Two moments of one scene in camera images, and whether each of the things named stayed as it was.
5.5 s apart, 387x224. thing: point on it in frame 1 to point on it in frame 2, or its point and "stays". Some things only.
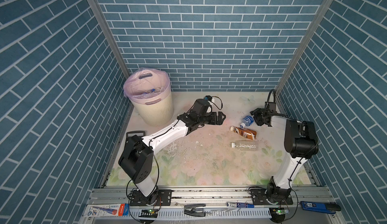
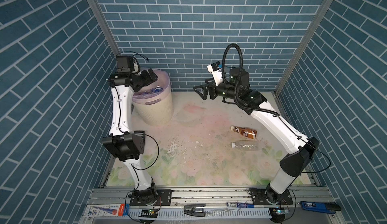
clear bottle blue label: x=248 y=120 to x=156 y=90
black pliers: x=194 y=209 stays
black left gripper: x=219 y=120 to x=146 y=80
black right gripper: x=256 y=112 to x=207 y=88
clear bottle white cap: x=246 y=145 stays
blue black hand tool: x=328 y=208 stays
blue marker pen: x=239 y=205 stays
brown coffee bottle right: x=244 y=132 stays
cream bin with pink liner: x=149 y=90 stays
